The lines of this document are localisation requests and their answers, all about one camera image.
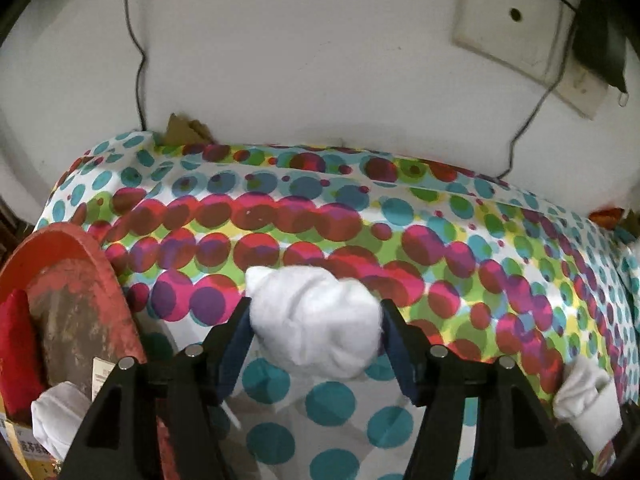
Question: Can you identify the brown cardboard scrap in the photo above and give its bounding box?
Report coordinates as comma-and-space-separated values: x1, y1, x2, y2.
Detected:
162, 112, 216, 145

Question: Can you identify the red and yellow packet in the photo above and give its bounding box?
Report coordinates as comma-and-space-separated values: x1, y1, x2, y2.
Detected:
587, 207, 626, 231

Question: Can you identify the large red sock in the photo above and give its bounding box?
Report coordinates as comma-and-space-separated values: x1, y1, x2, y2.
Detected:
0, 287, 48, 418

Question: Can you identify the red round tray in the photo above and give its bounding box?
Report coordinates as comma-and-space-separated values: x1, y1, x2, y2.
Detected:
0, 222, 171, 480

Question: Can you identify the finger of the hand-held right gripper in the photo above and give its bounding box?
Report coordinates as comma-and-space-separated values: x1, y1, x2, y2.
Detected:
557, 422, 603, 476

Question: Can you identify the black adapter cable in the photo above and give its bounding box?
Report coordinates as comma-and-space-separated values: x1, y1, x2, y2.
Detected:
495, 7, 581, 181

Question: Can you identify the yellow box with barcode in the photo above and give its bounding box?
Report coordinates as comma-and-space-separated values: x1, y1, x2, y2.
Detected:
0, 417, 63, 480

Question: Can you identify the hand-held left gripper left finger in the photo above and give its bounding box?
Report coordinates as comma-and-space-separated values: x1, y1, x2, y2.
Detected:
57, 296, 253, 480

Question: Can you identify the fluffy white sock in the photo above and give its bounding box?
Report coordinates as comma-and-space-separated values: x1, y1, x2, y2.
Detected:
245, 265, 383, 380

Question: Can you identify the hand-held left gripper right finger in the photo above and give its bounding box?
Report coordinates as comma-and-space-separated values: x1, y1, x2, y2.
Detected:
380, 299, 576, 480

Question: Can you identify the polka dot tablecloth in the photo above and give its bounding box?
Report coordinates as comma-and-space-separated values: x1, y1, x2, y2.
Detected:
32, 130, 640, 480

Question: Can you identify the white wall power socket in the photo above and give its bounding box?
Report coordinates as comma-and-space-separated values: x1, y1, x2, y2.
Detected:
552, 57, 613, 121

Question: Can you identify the black power adapter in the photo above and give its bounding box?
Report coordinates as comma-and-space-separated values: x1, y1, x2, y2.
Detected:
570, 0, 630, 96

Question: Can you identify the thin black wall cable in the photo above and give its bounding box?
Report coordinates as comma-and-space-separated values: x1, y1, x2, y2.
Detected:
117, 0, 149, 132

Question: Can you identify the yellow and white box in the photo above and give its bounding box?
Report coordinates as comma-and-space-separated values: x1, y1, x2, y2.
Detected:
91, 356, 118, 403

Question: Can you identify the smooth white sock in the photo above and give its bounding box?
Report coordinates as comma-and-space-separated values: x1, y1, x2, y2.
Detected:
30, 380, 96, 461

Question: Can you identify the wall plate with round hole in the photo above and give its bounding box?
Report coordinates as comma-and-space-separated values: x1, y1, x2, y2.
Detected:
452, 0, 581, 81

